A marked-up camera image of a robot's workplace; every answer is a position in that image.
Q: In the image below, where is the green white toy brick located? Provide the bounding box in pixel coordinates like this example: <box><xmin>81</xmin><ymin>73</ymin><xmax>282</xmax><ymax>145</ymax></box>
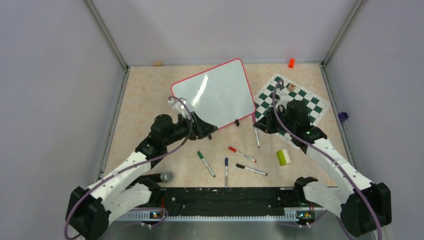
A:
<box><xmin>276</xmin><ymin>149</ymin><xmax>291</xmax><ymax>166</ymax></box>

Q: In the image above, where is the pink framed whiteboard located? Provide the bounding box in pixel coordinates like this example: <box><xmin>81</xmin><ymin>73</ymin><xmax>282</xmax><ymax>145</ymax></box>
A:
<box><xmin>171</xmin><ymin>58</ymin><xmax>256</xmax><ymax>129</ymax></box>

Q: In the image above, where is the black grey microphone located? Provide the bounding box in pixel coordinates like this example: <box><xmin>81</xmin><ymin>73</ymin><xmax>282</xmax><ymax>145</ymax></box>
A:
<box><xmin>139</xmin><ymin>171</ymin><xmax>174</xmax><ymax>183</ymax></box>

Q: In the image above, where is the black cap whiteboard marker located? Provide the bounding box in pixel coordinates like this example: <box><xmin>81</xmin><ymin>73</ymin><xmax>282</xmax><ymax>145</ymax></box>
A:
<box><xmin>236</xmin><ymin>163</ymin><xmax>268</xmax><ymax>176</ymax></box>

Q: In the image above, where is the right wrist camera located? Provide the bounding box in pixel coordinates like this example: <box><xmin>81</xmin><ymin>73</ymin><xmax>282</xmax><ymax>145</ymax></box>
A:
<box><xmin>275</xmin><ymin>93</ymin><xmax>293</xmax><ymax>108</ymax></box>

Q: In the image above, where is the green white chessboard mat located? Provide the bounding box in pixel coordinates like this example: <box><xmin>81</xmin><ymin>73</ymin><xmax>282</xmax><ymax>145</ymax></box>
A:
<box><xmin>254</xmin><ymin>74</ymin><xmax>330</xmax><ymax>152</ymax></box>

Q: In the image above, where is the wooden cork piece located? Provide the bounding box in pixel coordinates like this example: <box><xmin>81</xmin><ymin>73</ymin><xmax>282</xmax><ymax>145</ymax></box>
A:
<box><xmin>152</xmin><ymin>61</ymin><xmax>163</xmax><ymax>67</ymax></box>

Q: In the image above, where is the green cap whiteboard marker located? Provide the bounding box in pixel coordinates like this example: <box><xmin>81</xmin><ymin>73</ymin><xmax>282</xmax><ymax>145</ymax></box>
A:
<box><xmin>197</xmin><ymin>151</ymin><xmax>216</xmax><ymax>178</ymax></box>

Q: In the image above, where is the orange block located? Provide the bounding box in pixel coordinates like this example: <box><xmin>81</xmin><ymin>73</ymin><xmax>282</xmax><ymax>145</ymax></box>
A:
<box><xmin>288</xmin><ymin>58</ymin><xmax>296</xmax><ymax>69</ymax></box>

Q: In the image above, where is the red cap whiteboard marker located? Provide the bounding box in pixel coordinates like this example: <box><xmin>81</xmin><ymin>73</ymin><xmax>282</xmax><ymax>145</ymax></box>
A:
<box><xmin>228</xmin><ymin>146</ymin><xmax>257</xmax><ymax>163</ymax></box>

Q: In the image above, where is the purple block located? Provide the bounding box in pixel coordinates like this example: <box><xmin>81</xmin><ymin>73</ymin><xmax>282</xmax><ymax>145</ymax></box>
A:
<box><xmin>338</xmin><ymin>112</ymin><xmax>349</xmax><ymax>123</ymax></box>

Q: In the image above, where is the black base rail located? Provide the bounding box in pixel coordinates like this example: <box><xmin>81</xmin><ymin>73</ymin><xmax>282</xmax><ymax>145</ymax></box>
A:
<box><xmin>118</xmin><ymin>187</ymin><xmax>324</xmax><ymax>223</ymax></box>

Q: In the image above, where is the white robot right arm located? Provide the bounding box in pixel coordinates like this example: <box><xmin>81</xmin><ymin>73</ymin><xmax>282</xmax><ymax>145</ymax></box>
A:
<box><xmin>253</xmin><ymin>100</ymin><xmax>392</xmax><ymax>237</ymax></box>

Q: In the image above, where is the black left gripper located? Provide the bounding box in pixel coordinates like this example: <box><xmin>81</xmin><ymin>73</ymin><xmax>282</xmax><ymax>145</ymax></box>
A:
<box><xmin>163</xmin><ymin>111</ymin><xmax>218</xmax><ymax>147</ymax></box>

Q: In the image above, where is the blue cap whiteboard marker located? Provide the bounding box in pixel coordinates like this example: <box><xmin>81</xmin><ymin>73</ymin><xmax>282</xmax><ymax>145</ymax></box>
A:
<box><xmin>224</xmin><ymin>157</ymin><xmax>229</xmax><ymax>188</ymax></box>

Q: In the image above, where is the purple cap whiteboard marker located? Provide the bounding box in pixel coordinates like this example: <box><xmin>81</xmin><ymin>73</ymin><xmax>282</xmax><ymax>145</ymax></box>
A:
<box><xmin>251</xmin><ymin>114</ymin><xmax>261</xmax><ymax>148</ymax></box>

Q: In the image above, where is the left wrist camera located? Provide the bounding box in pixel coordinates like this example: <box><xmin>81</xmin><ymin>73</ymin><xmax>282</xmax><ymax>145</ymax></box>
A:
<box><xmin>168</xmin><ymin>96</ymin><xmax>189</xmax><ymax>116</ymax></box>

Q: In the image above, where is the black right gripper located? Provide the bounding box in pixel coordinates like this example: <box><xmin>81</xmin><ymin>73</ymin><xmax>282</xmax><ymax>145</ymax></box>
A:
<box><xmin>254</xmin><ymin>106</ymin><xmax>296</xmax><ymax>134</ymax></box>

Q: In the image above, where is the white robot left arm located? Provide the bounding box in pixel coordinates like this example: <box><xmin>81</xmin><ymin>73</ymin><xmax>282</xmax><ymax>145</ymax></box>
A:
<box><xmin>64</xmin><ymin>112</ymin><xmax>218</xmax><ymax>240</ymax></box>

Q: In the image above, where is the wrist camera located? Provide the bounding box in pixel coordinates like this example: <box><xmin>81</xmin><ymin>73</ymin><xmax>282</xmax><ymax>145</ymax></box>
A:
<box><xmin>168</xmin><ymin>96</ymin><xmax>189</xmax><ymax>116</ymax></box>
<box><xmin>275</xmin><ymin>93</ymin><xmax>293</xmax><ymax>108</ymax></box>

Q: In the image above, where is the wooden cube on chessboard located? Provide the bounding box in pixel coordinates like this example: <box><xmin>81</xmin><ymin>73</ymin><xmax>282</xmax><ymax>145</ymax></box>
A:
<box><xmin>287</xmin><ymin>83</ymin><xmax>296</xmax><ymax>92</ymax></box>

